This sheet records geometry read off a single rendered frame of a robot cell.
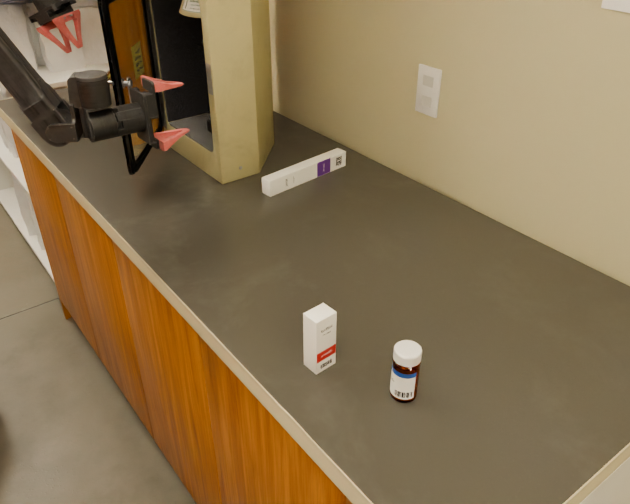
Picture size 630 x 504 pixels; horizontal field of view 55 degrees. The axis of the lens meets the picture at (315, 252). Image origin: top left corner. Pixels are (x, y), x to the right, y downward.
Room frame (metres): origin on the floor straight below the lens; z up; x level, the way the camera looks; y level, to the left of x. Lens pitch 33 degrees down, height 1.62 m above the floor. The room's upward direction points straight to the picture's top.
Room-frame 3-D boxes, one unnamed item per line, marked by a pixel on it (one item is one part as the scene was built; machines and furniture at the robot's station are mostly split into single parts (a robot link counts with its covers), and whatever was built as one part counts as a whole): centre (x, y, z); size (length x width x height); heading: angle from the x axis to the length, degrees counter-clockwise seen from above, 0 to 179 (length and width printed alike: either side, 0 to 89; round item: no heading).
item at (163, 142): (1.19, 0.31, 1.15); 0.09 x 0.07 x 0.07; 127
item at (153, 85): (1.19, 0.31, 1.22); 0.09 x 0.07 x 0.07; 127
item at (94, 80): (1.11, 0.44, 1.23); 0.12 x 0.09 x 0.11; 97
